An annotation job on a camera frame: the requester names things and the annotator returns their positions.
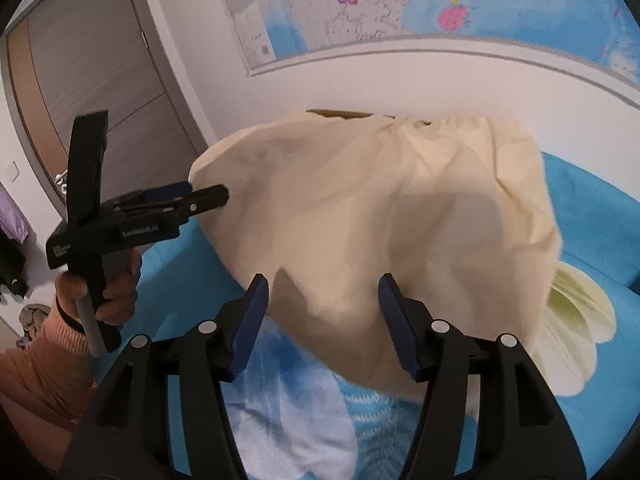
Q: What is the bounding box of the purple garment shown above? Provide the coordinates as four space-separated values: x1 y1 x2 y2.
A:
0 182 26 246

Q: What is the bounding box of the dark cloth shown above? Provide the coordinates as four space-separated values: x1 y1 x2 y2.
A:
0 232 28 303

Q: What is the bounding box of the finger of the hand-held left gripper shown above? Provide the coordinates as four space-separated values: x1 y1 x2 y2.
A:
142 183 195 202
167 184 230 217

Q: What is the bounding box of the cream garment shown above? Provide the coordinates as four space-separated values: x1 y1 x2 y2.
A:
189 111 561 401

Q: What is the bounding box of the colourful wall map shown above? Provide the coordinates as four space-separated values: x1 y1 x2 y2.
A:
210 0 640 86

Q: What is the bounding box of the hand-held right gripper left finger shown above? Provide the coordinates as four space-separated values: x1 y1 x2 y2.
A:
60 273 269 480

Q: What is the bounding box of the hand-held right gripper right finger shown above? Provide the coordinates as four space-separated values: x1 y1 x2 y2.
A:
378 273 587 480

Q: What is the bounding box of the person's left hand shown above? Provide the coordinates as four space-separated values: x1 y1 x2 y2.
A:
54 249 142 333

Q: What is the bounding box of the blue floral bedsheet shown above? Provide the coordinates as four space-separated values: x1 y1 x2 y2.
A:
90 152 640 480

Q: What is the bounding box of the grey brown door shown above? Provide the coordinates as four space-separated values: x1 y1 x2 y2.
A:
0 0 211 206

